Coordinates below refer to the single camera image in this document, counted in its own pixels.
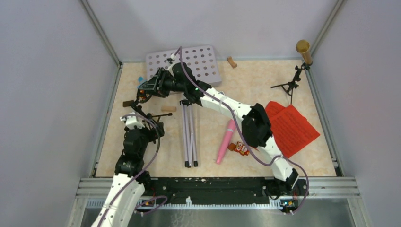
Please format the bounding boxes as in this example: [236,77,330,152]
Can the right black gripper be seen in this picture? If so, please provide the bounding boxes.
[141,69,186,99]

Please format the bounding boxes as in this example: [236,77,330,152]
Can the lilac music stand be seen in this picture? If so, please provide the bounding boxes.
[157,47,210,168]

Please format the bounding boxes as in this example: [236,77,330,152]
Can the pink microphone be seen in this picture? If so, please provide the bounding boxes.
[216,120,236,164]

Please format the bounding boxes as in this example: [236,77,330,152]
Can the black tall microphone tripod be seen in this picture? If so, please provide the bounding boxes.
[271,62,311,105]

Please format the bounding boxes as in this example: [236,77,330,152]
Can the red sheet music page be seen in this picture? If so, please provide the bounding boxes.
[269,105,320,158]
[265,101,285,119]

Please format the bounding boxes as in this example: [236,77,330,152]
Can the gold microphone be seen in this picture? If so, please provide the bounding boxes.
[296,39,313,65]

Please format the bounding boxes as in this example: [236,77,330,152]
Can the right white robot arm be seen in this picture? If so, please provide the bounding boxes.
[137,63,299,195]

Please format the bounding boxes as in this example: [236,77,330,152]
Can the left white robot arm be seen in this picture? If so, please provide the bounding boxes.
[92,118,165,227]

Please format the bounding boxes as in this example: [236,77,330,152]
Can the blue yellow toy vehicle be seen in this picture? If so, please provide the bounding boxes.
[137,76,148,89]

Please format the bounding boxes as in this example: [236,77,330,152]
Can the beige wooden peg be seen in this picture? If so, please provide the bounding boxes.
[161,106,176,112]

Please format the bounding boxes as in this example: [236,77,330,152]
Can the dark brown wooden block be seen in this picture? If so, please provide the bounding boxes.
[122,100,135,108]

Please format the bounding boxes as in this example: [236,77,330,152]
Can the brown wooden cylinder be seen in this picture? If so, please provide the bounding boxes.
[227,143,236,151]

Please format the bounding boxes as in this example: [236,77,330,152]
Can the tan wooden block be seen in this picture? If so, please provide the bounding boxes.
[227,56,237,69]

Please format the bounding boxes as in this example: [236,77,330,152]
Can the red owl toy block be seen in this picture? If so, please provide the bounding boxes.
[234,142,249,156]

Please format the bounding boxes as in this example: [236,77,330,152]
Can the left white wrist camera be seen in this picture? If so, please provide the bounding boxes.
[120,112,145,130]

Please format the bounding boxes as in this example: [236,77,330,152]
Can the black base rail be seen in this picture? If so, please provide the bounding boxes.
[143,177,307,205]

